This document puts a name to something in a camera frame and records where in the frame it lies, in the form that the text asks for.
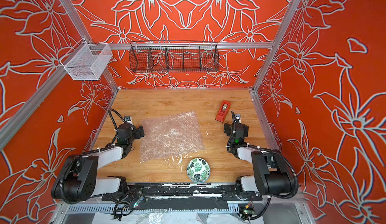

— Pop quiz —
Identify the clear bubble wrap sheet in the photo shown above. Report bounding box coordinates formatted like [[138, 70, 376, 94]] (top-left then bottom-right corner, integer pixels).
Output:
[[140, 110, 205, 163]]

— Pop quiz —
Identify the green leaf pattern bowl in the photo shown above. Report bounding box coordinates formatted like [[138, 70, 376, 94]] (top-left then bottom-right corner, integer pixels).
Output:
[[187, 158, 211, 183]]

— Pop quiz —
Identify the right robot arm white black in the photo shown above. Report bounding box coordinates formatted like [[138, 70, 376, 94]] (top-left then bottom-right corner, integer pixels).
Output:
[[224, 122, 299, 199]]

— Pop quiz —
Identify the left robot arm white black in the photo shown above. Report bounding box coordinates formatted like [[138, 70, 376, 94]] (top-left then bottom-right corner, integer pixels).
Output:
[[51, 122, 145, 204]]

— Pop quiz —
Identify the clear plastic bin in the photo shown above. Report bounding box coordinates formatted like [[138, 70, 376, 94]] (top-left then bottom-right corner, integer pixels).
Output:
[[61, 43, 113, 81]]

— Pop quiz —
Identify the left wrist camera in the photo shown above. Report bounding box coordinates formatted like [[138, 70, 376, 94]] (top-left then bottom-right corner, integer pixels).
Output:
[[124, 116, 133, 124]]

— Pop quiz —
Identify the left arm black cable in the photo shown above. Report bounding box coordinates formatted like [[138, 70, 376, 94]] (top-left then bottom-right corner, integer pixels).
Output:
[[108, 108, 126, 131]]

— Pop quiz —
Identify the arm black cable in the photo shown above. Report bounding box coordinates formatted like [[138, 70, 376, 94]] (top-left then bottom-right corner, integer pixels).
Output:
[[265, 148, 299, 199], [108, 108, 126, 131]]

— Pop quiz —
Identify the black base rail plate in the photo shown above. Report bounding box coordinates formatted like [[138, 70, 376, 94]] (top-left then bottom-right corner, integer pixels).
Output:
[[102, 182, 263, 202]]

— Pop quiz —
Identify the black wire basket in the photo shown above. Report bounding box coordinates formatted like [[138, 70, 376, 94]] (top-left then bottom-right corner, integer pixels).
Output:
[[129, 41, 220, 73]]

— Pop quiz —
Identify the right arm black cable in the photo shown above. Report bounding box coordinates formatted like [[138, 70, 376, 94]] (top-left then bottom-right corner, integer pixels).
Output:
[[265, 148, 299, 199]]

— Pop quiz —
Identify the grey cable duct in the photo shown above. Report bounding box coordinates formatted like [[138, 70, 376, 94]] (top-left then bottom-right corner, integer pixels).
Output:
[[66, 204, 242, 215]]

